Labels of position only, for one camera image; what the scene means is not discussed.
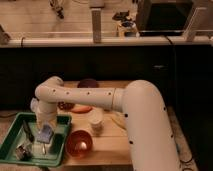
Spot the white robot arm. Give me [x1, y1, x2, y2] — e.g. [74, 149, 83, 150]
[35, 76, 181, 171]

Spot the green plastic tray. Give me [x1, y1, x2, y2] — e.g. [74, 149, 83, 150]
[0, 112, 71, 167]

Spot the metal spoon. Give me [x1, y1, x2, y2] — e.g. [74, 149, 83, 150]
[41, 143, 46, 155]

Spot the black knife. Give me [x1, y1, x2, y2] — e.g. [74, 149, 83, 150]
[22, 120, 34, 143]

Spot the crumpled foil wrapper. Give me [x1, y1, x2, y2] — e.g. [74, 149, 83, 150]
[15, 141, 32, 161]

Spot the orange bowl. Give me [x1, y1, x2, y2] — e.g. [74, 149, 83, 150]
[65, 130, 93, 158]

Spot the orange carrot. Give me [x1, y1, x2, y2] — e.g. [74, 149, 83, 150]
[71, 106, 93, 114]

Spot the white plastic cup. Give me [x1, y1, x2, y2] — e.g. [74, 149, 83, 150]
[88, 109, 103, 134]

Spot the purple plate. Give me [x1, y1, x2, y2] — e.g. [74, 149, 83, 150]
[77, 78, 99, 88]

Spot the yellow banana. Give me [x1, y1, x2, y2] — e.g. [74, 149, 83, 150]
[111, 114, 126, 129]

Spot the black monitor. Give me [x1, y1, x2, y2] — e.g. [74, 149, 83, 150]
[136, 0, 193, 35]

